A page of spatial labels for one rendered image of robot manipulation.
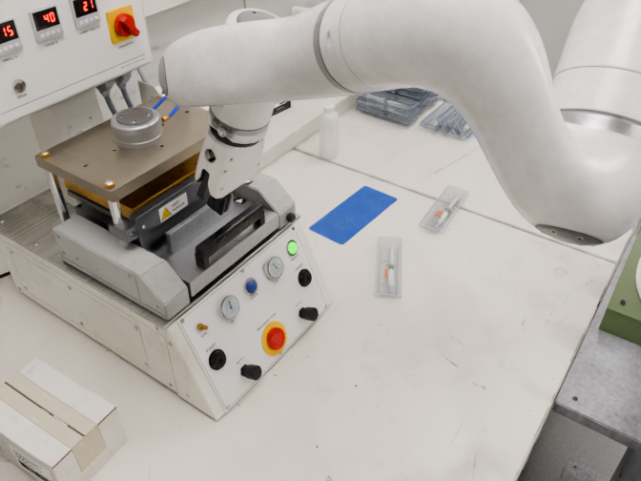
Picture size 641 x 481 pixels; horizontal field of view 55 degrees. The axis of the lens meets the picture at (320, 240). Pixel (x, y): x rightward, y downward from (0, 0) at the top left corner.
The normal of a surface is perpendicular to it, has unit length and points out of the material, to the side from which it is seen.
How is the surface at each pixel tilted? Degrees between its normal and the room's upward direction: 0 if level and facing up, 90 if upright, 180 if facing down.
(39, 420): 1
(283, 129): 0
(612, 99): 45
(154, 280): 41
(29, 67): 90
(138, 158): 0
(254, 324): 65
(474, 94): 110
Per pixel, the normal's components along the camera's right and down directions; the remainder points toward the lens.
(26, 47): 0.82, 0.36
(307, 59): -0.84, 0.37
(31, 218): 0.00, -0.78
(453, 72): -0.38, 0.78
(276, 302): 0.74, -0.01
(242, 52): -0.23, 0.15
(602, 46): -0.63, -0.28
